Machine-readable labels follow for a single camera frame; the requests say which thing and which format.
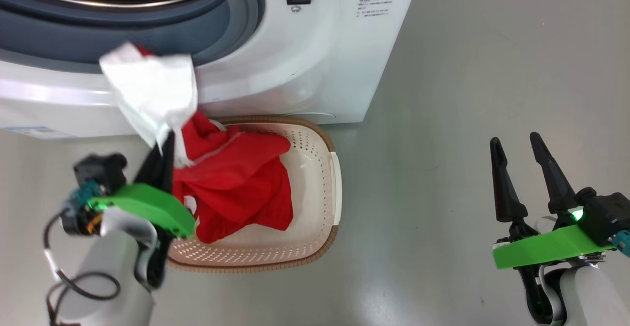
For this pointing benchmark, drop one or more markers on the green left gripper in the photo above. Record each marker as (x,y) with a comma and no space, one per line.
(152,205)

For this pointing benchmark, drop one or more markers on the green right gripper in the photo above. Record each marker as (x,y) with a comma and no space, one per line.
(546,249)

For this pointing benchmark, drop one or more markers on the red and white garment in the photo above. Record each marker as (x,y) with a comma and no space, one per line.
(231,178)

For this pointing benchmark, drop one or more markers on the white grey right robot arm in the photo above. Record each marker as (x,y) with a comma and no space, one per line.
(590,296)

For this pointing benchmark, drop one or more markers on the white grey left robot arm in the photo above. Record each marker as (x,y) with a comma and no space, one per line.
(108,277)

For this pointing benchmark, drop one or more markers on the grey rubber door gasket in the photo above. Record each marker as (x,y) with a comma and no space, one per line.
(147,30)

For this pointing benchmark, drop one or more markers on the cream perforated basket brown rim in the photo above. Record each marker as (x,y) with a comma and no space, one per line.
(310,193)

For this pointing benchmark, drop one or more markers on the white front-load washing machine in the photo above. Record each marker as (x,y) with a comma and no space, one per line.
(305,70)

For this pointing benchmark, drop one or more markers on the blue energy label sticker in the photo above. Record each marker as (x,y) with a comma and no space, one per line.
(34,133)

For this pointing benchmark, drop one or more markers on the round white filter cover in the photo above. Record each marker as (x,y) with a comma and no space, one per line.
(317,115)

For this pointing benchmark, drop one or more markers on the printed black text label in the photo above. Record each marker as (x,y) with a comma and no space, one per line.
(372,3)

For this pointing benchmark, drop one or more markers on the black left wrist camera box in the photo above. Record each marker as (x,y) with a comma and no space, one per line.
(101,171)

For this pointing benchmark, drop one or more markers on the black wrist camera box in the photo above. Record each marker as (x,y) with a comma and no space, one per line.
(101,171)
(603,212)

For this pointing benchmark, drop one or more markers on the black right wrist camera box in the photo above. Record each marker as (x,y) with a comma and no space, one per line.
(603,212)

